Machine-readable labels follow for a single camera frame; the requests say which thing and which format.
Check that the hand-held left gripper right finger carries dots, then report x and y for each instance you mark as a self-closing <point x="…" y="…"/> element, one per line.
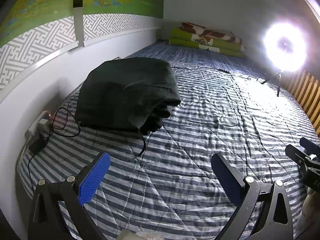
<point x="226" y="180"/>

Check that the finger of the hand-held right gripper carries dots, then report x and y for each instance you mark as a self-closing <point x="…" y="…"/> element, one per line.
<point x="310" y="144"/>
<point x="296" y="153"/>

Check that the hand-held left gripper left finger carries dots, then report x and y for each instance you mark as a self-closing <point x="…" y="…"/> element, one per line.
<point x="95" y="177"/>

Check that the dark green pants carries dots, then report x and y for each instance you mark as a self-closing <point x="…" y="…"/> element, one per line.
<point x="125" y="90"/>

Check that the person's right forearm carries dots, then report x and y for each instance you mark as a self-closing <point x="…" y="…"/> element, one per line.
<point x="311" y="205"/>

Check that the black power adapter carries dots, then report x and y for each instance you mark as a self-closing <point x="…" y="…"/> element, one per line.
<point x="37" y="144"/>

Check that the black tripod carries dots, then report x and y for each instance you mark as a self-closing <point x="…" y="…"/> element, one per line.
<point x="278" y="85"/>

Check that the white power strip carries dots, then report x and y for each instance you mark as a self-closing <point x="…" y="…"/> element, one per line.
<point x="41" y="125"/>

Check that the stack of folded dark clothes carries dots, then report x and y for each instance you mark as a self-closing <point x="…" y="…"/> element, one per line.
<point x="155" y="122"/>

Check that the brown patterned folded blanket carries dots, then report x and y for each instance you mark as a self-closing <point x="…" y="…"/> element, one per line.
<point x="212" y="32"/>

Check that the green folded quilt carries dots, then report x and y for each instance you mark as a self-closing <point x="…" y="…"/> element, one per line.
<point x="185" y="36"/>

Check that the black and white hanging strip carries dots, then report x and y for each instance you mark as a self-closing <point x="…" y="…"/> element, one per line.
<point x="78" y="17"/>

